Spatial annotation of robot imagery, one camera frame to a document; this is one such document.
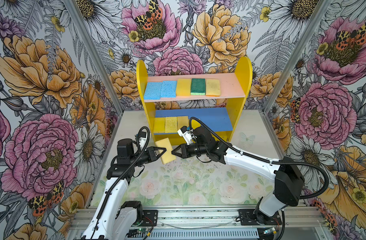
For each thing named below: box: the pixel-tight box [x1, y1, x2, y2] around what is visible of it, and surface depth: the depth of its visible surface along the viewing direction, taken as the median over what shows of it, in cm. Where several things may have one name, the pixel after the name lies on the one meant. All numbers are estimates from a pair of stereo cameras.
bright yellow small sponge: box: [153, 117, 166, 134], surface depth 94 cm
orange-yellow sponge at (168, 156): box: [155, 137, 177, 165], surface depth 74 cm
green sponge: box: [190, 78, 206, 96], surface depth 76 cm
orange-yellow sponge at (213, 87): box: [205, 79, 221, 97], surface depth 75 cm
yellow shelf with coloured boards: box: [136, 56, 253, 146], surface depth 78 cm
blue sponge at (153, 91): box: [144, 82, 163, 100], surface depth 74 cm
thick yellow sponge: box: [176, 78, 192, 97], surface depth 74 cm
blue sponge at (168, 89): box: [160, 80, 177, 98], surface depth 75 cm
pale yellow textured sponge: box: [165, 116, 178, 134], surface depth 96 cm
